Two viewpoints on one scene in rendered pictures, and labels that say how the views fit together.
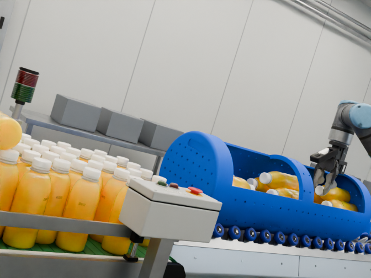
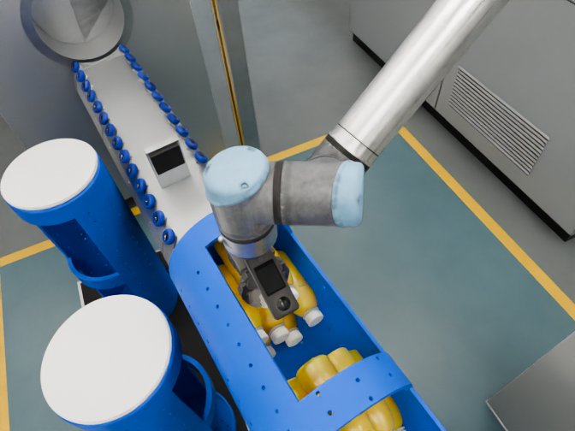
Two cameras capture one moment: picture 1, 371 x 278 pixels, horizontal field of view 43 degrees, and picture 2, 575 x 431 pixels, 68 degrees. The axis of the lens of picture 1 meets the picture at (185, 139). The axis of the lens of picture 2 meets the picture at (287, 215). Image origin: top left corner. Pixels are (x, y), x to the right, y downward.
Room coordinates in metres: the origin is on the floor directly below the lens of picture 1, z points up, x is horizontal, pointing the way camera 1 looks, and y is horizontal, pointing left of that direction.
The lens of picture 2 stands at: (1.73, -0.21, 1.93)
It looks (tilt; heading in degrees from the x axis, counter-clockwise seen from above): 53 degrees down; 281
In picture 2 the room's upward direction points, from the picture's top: 6 degrees counter-clockwise
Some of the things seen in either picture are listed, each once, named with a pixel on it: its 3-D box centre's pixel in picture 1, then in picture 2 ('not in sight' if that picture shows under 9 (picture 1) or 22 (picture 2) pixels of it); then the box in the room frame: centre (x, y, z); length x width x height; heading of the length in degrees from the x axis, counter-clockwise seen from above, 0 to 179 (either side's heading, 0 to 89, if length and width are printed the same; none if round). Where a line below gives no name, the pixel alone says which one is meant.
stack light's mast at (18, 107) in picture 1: (22, 94); not in sight; (1.46, 0.52, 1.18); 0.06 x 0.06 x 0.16
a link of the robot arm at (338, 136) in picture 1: (339, 137); (246, 229); (1.88, -0.58, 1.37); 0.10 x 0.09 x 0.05; 39
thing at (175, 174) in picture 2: not in sight; (169, 164); (2.25, -1.04, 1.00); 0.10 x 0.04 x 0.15; 38
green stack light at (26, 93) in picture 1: (22, 92); not in sight; (1.46, 0.52, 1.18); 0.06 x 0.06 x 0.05
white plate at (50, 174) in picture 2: not in sight; (50, 172); (2.58, -0.97, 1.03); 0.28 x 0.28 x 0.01
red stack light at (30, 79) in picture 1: (27, 78); not in sight; (1.46, 0.52, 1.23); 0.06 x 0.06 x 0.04
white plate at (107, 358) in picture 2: not in sight; (107, 354); (2.21, -0.46, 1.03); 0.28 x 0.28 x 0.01
